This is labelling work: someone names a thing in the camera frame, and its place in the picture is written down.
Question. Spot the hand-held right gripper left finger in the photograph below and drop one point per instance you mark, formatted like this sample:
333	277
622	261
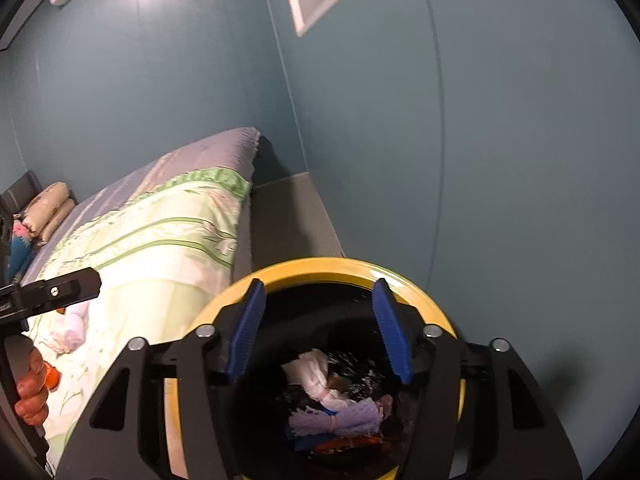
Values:
245	332

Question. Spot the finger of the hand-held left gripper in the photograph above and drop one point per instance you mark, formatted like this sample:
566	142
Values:
60	290

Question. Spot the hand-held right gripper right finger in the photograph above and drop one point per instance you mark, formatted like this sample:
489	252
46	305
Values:
392	332

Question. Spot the white lavender garment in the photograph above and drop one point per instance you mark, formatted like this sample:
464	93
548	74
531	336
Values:
70	332

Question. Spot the yellow rimmed black basket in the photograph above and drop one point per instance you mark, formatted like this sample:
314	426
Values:
325	267

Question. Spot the lavender plastic bag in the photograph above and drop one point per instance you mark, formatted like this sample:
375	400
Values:
345	420

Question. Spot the orange plastic bag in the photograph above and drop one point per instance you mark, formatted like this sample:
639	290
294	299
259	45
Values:
350	443

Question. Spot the person's left hand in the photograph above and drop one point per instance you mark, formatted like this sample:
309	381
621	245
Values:
32	385

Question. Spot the blue floral folded quilt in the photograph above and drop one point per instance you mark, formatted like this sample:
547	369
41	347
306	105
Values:
20	255

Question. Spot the orange garment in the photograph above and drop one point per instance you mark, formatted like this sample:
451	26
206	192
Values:
51	377

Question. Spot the beige pillows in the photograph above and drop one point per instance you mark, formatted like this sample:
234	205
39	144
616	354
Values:
47	205

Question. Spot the green floral blanket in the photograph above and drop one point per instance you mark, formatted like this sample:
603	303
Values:
150	250

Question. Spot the grey padded headboard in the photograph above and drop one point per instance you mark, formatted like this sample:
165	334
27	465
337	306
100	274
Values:
25	185

